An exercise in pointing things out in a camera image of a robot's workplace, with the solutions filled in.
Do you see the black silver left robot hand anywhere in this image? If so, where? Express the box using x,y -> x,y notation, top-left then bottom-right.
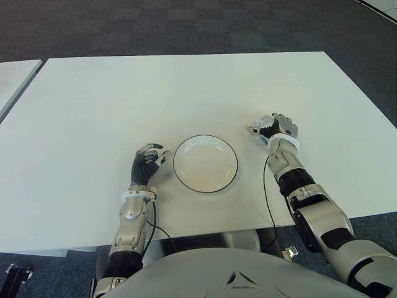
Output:
130,142 -> 171,187

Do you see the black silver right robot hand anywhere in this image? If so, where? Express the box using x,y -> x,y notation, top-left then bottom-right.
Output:
248,112 -> 299,140

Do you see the clear water bottle blue cap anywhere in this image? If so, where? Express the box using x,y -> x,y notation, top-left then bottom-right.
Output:
252,114 -> 275,145

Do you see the white plate with black rim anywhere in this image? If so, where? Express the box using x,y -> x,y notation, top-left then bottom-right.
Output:
172,134 -> 239,196

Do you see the grey robot torso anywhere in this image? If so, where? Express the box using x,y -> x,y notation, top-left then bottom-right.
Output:
102,246 -> 367,298

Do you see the white neighbouring table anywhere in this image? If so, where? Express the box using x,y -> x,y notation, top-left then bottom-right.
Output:
0,58 -> 43,122

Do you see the black stand with caster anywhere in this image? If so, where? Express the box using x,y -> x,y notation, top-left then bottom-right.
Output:
4,263 -> 33,298

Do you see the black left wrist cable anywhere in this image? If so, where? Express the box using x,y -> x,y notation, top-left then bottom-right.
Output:
141,194 -> 177,252

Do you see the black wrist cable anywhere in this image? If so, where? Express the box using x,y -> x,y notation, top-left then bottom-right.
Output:
262,151 -> 282,252
141,194 -> 177,252

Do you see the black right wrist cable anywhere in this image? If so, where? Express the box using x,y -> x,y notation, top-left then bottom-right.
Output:
262,151 -> 282,252

